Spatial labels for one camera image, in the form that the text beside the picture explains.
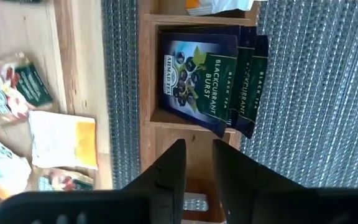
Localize brown vanilla cinnamon tea bag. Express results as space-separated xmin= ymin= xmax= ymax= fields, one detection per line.
xmin=37 ymin=167 xmax=95 ymax=192
xmin=0 ymin=52 xmax=55 ymax=126

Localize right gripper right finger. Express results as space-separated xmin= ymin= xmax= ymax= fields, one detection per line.
xmin=212 ymin=139 xmax=358 ymax=224

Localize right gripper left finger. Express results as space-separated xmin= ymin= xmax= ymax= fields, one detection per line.
xmin=0 ymin=139 xmax=188 ymax=224

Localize grey woven placemat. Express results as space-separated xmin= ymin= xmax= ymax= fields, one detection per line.
xmin=100 ymin=0 xmax=358 ymax=190

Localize dark blue blackcurrant tea bag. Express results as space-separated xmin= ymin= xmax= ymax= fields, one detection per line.
xmin=158 ymin=32 xmax=239 ymax=138
xmin=235 ymin=34 xmax=270 ymax=140
xmin=227 ymin=26 xmax=258 ymax=129

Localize wooden three-compartment tea box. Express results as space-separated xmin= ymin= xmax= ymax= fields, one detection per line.
xmin=137 ymin=0 xmax=260 ymax=223

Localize white orange Tazo tea bag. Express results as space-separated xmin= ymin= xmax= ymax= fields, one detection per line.
xmin=0 ymin=130 xmax=33 ymax=200
xmin=185 ymin=0 xmax=256 ymax=17
xmin=28 ymin=110 xmax=99 ymax=171

